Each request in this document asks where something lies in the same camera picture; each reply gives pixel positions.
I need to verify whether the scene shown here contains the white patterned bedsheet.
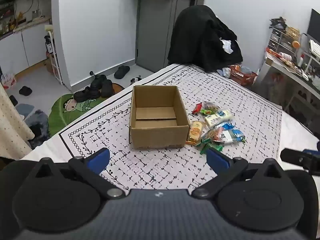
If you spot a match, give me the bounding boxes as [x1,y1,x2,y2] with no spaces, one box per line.
[20,64,320,190]

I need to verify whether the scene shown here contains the white desk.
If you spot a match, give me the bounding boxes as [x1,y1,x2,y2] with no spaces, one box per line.
[260,52,320,135]

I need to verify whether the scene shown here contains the black monitor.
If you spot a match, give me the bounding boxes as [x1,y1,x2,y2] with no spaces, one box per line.
[307,9,320,43]

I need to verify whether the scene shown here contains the grey door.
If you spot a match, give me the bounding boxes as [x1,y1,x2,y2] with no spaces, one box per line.
[136,0,201,73]

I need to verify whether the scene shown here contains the white shelf rack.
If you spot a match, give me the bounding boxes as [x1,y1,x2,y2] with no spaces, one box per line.
[45,25,63,85]

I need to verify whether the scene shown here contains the cracker packet orange round label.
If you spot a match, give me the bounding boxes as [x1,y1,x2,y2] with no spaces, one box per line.
[186,121,207,145]

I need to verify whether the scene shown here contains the green leaf rug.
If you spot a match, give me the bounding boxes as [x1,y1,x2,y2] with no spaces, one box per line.
[47,82,125,137]

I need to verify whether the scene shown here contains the woven basket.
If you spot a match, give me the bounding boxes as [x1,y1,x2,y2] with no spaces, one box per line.
[286,26,300,39]

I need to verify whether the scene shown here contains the black spray bottle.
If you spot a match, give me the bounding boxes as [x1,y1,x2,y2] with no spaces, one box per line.
[44,35,54,54]

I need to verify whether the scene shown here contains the black clog shoe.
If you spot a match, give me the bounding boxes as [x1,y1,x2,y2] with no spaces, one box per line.
[90,74,107,90]
[101,79,115,98]
[74,87,101,102]

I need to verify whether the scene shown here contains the white crumpled cloth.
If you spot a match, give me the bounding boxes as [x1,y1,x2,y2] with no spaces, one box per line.
[220,39,234,54]

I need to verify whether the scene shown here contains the silver-blue cake packet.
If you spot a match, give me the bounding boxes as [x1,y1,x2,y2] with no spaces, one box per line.
[221,129,246,145]

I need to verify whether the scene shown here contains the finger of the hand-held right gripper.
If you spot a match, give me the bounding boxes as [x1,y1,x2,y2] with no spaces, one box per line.
[280,148,320,175]

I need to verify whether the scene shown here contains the black coat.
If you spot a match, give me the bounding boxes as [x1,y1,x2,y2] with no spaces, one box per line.
[167,5,243,72]

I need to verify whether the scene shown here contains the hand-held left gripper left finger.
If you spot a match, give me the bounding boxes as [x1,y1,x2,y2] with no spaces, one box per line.
[32,148,126,200]

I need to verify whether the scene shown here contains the yellow cookie packet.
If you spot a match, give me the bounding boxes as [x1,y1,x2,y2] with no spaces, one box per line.
[202,129,217,142]

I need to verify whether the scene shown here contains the blue-grey mat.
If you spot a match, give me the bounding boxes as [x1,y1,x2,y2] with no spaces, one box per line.
[16,104,35,118]

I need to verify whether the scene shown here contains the white kitchen cabinet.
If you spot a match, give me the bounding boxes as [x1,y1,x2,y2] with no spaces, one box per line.
[0,17,53,73]

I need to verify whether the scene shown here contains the white cake packet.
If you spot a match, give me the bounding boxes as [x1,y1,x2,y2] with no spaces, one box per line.
[204,109,236,128]

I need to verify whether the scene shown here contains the plain green snack packet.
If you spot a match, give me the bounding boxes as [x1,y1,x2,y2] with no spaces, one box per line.
[201,141,223,154]

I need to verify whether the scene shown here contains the clear nut packet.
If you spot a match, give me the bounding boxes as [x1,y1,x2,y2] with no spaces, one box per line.
[204,101,220,113]

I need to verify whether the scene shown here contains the grey fluffy rug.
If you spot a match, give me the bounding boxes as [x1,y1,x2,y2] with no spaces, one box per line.
[25,110,50,150]

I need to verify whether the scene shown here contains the white keyboard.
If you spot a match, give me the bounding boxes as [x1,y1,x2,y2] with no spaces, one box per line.
[309,39,320,60]

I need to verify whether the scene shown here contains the row of condiment bottles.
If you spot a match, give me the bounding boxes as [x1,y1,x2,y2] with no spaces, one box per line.
[0,10,28,34]

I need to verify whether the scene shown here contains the light blue cloth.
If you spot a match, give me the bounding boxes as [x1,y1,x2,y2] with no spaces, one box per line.
[216,67,232,78]

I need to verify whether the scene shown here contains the cream dotted cloth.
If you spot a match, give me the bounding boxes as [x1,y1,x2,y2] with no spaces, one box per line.
[0,82,35,160]

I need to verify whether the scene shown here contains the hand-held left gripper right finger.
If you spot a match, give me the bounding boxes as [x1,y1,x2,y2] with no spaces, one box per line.
[191,147,287,198]

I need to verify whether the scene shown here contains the red plastic basket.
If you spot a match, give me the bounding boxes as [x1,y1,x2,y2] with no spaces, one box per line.
[229,65,258,85]

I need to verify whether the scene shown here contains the cardboard box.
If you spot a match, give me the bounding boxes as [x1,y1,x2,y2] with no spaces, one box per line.
[129,85,190,150]

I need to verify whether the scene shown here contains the grey drawer organiser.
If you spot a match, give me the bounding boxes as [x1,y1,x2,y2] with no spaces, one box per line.
[269,26,300,55]

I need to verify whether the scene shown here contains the pack of water bottles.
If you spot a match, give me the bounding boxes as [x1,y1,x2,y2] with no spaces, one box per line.
[1,74,17,88]

